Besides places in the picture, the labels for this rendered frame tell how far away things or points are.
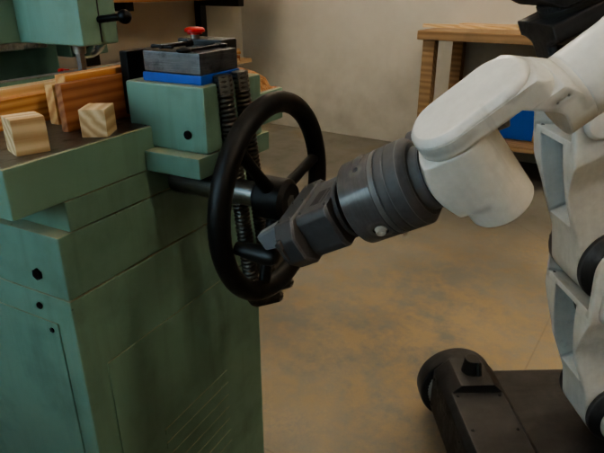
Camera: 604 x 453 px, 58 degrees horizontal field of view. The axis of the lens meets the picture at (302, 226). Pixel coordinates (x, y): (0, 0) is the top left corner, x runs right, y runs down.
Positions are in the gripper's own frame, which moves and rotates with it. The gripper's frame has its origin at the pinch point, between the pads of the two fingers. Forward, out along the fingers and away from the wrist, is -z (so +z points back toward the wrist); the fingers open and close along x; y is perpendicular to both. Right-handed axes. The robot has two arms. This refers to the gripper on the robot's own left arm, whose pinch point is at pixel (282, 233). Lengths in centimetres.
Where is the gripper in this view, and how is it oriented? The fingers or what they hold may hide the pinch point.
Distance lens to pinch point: 63.2
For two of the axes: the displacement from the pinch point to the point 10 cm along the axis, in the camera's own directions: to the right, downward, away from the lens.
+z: 7.6, -3.0, -5.7
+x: 3.7, -5.3, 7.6
